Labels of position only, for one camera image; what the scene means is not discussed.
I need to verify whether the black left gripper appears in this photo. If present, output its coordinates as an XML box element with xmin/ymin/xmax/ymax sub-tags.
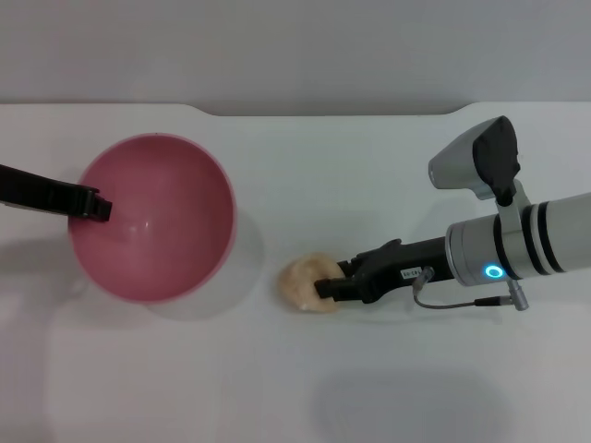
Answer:
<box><xmin>0</xmin><ymin>163</ymin><xmax>114</xmax><ymax>223</ymax></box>

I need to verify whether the grey right arm cable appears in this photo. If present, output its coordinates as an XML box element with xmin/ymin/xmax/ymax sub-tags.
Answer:
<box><xmin>412</xmin><ymin>265</ymin><xmax>532</xmax><ymax>313</ymax></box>

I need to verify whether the pink plastic bowl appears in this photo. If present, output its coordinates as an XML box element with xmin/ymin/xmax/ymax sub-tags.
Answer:
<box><xmin>67</xmin><ymin>132</ymin><xmax>239</xmax><ymax>305</ymax></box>

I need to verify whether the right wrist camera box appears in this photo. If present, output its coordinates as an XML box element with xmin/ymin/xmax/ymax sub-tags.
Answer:
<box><xmin>428</xmin><ymin>114</ymin><xmax>532</xmax><ymax>207</ymax></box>

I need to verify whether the beige egg yolk pastry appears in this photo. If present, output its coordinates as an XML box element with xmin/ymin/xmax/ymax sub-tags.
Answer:
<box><xmin>278</xmin><ymin>251</ymin><xmax>345</xmax><ymax>314</ymax></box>

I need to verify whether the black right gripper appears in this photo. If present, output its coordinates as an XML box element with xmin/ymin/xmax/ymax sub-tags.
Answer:
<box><xmin>316</xmin><ymin>237</ymin><xmax>456</xmax><ymax>305</ymax></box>

